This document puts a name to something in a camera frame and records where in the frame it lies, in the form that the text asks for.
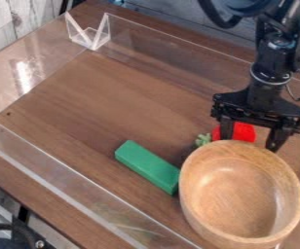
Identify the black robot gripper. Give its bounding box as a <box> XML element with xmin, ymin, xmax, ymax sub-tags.
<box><xmin>211</xmin><ymin>81</ymin><xmax>300</xmax><ymax>153</ymax></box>

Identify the red knitted strawberry toy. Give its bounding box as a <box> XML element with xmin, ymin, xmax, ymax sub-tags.
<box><xmin>195</xmin><ymin>122</ymin><xmax>256</xmax><ymax>147</ymax></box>

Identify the wooden bowl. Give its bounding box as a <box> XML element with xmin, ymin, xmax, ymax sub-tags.
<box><xmin>177</xmin><ymin>140</ymin><xmax>300</xmax><ymax>249</ymax></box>

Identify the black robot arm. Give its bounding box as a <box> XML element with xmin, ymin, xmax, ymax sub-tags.
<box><xmin>197</xmin><ymin>0</ymin><xmax>300</xmax><ymax>152</ymax></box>

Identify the green rectangular block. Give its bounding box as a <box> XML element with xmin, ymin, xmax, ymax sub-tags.
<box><xmin>115</xmin><ymin>140</ymin><xmax>179</xmax><ymax>195</ymax></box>

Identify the black device with screw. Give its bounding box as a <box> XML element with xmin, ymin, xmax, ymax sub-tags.
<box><xmin>0</xmin><ymin>224</ymin><xmax>56</xmax><ymax>249</ymax></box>

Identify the clear acrylic back wall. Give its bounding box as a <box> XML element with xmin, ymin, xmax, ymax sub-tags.
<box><xmin>99</xmin><ymin>13</ymin><xmax>292</xmax><ymax>99</ymax></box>

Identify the clear acrylic wall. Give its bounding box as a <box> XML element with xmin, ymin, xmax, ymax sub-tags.
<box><xmin>0</xmin><ymin>125</ymin><xmax>199</xmax><ymax>249</ymax></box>
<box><xmin>99</xmin><ymin>13</ymin><xmax>292</xmax><ymax>99</ymax></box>

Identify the clear acrylic corner bracket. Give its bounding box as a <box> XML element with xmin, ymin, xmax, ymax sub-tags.
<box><xmin>64</xmin><ymin>13</ymin><xmax>111</xmax><ymax>51</ymax></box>

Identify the clear acrylic front wall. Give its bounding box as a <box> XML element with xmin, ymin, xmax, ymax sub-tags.
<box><xmin>0</xmin><ymin>125</ymin><xmax>199</xmax><ymax>249</ymax></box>

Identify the black cable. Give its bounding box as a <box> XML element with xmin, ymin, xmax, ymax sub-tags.
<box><xmin>0</xmin><ymin>223</ymin><xmax>26</xmax><ymax>249</ymax></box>

